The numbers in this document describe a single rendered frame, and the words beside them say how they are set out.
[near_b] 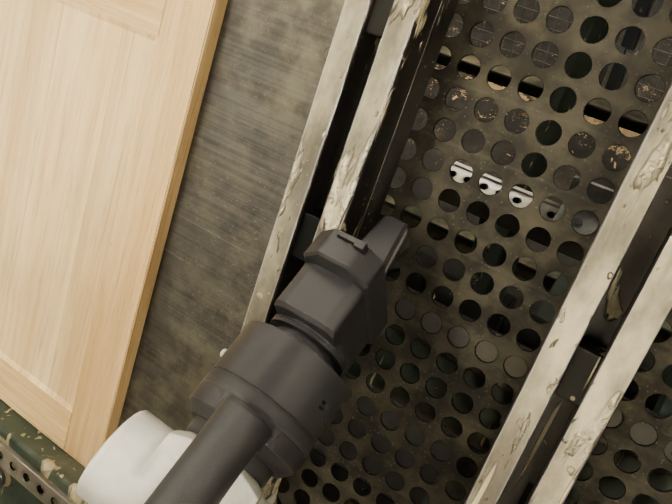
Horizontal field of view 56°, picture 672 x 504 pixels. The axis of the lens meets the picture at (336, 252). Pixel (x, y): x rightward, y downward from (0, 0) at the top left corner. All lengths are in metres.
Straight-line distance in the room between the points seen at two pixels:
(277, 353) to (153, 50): 0.37
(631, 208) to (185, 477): 0.31
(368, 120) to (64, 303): 0.47
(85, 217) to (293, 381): 0.41
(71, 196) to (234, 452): 0.46
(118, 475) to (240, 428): 0.08
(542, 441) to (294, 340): 0.21
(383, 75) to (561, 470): 0.31
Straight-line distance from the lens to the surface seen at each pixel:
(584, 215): 0.92
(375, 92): 0.48
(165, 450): 0.42
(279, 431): 0.41
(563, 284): 1.98
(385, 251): 0.49
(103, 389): 0.79
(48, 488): 0.86
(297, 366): 0.42
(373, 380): 0.63
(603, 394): 0.46
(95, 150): 0.74
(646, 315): 0.45
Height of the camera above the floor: 1.63
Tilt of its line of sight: 49 degrees down
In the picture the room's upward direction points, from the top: straight up
